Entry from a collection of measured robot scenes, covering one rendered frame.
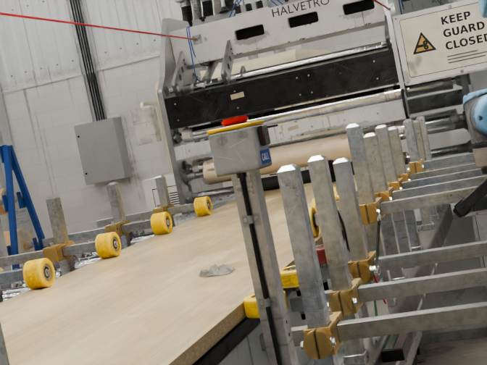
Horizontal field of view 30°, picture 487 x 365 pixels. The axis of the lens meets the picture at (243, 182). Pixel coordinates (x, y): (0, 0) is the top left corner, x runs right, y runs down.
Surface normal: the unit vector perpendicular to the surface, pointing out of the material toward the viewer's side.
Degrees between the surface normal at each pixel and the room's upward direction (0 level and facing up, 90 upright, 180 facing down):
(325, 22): 90
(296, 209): 90
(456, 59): 90
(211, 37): 90
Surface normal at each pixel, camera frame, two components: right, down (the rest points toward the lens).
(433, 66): -0.28, 0.11
